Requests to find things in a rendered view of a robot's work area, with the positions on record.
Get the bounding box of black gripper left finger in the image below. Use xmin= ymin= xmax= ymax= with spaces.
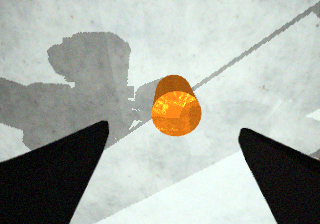
xmin=0 ymin=121 xmax=109 ymax=224

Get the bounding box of orange cylinder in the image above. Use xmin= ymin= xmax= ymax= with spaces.
xmin=151 ymin=75 xmax=202 ymax=136

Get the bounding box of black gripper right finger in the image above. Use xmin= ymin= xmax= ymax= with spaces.
xmin=238 ymin=128 xmax=320 ymax=224

